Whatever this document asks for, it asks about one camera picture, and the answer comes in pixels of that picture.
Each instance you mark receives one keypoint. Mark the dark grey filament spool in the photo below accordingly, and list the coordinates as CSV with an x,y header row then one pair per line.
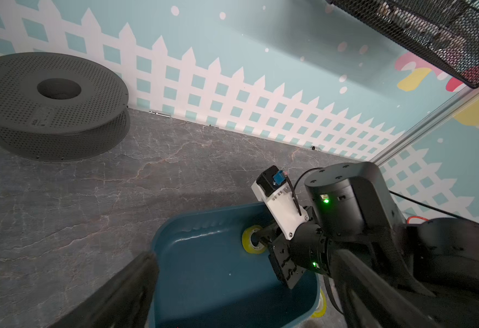
x,y
57,108

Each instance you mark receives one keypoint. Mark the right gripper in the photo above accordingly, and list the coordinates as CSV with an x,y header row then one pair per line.
x,y
307,251

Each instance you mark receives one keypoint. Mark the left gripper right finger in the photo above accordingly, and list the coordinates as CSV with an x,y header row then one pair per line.
x,y
367,300

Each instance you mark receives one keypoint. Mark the black wire mesh basket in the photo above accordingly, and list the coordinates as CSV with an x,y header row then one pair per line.
x,y
443,33

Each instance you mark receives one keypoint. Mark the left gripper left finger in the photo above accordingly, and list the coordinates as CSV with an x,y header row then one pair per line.
x,y
124,301

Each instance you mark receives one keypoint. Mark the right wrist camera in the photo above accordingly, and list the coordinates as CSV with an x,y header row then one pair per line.
x,y
273,188

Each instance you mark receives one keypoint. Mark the teal plastic storage box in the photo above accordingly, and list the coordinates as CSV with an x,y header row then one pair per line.
x,y
207,279

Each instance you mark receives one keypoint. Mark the yellow tape roll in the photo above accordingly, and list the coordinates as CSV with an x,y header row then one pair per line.
x,y
249,244
321,307

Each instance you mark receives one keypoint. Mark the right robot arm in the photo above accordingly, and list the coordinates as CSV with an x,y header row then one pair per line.
x,y
386,271

